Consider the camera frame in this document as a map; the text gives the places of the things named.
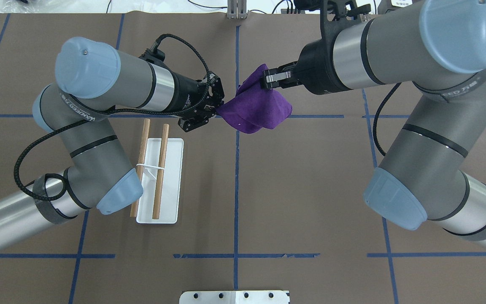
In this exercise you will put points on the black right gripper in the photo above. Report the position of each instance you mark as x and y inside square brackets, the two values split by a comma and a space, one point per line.
[319, 71]

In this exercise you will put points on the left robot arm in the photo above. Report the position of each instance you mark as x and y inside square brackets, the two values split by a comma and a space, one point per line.
[93, 82]

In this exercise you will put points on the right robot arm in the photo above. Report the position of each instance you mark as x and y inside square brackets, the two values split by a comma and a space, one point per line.
[440, 47]

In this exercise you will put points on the white towel rack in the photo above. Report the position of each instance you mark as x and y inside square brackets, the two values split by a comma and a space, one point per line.
[159, 168]

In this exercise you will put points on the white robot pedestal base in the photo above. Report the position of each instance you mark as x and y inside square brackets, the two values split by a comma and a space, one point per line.
[236, 297]

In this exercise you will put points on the aluminium frame post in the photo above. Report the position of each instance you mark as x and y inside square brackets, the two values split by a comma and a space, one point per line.
[237, 9]

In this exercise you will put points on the purple towel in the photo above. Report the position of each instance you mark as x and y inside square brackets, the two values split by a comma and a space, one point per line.
[254, 108]

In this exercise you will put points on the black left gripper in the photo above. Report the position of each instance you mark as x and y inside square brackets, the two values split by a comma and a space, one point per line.
[185, 93]

